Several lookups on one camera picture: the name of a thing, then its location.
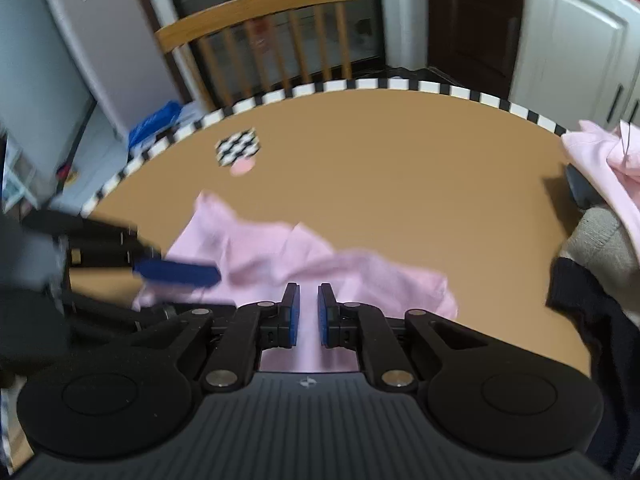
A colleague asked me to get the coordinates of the dark wooden door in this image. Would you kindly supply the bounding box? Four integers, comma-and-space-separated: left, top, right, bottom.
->
427, 0, 526, 91

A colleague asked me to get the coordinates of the blue plastic bag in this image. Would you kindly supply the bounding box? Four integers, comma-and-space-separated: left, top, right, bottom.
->
127, 101, 183, 153

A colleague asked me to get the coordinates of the pink printed t-shirt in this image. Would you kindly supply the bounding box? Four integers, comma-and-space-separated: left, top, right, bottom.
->
132, 190, 458, 373

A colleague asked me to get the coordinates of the white cabinet unit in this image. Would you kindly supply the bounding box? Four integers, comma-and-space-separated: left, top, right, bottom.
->
507, 0, 640, 131

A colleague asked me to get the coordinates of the wooden spindle chair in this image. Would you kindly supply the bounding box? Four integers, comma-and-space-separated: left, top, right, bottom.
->
155, 0, 358, 111

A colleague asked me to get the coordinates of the pile of crumpled clothes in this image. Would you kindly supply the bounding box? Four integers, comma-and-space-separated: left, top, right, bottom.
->
560, 120, 640, 271

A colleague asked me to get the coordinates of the white refrigerator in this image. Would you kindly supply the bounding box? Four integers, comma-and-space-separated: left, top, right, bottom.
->
30, 0, 188, 141

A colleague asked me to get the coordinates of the blue denim cloth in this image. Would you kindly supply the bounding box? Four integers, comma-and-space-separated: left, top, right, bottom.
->
564, 164, 608, 210

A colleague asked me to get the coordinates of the checkerboard marker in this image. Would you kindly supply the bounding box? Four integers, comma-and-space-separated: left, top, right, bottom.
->
215, 127, 263, 167

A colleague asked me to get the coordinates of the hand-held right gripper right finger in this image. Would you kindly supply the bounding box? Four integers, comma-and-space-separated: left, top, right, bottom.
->
317, 282, 491, 394

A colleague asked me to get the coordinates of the beige cloth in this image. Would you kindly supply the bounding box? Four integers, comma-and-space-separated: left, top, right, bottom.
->
557, 205, 633, 268

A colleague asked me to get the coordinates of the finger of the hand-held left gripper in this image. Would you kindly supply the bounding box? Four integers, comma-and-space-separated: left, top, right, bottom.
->
24, 211, 223, 290
64, 291, 237, 344

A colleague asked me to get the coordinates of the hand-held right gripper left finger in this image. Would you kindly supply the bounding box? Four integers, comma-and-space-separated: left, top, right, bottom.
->
132, 282, 301, 394

